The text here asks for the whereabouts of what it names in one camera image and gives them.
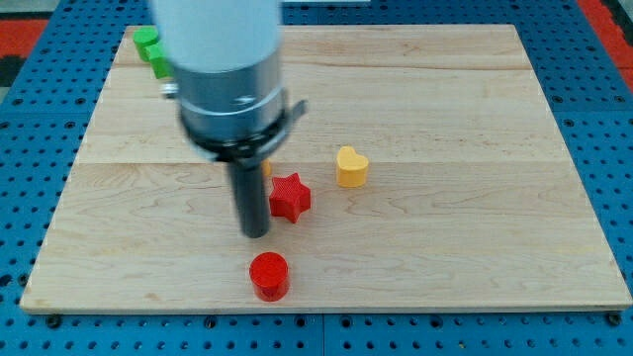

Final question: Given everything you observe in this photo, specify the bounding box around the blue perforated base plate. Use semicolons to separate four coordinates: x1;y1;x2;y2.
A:
1;0;632;355

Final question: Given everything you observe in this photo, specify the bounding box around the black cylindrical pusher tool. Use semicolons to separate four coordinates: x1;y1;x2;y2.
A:
227;163;270;238

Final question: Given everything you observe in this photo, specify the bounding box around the yellow heart block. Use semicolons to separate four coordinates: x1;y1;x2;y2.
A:
336;145;369;188

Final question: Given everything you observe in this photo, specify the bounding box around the yellow block behind tool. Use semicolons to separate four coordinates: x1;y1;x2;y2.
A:
261;159;272;177

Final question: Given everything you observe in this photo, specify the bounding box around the red star block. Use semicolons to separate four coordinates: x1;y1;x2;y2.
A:
269;172;312;223

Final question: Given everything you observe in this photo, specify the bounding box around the wooden board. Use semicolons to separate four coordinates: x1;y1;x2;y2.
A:
21;25;632;314

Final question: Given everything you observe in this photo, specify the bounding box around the green cylinder block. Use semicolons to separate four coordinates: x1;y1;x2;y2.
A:
133;26;158;62

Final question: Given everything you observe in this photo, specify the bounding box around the red cylinder block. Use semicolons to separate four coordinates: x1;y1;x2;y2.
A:
248;251;290;302

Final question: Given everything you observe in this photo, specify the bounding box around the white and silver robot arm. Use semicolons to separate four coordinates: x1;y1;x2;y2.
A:
149;0;307;238

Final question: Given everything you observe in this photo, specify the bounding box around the green cube block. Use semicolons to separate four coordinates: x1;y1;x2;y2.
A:
145;43;172;79

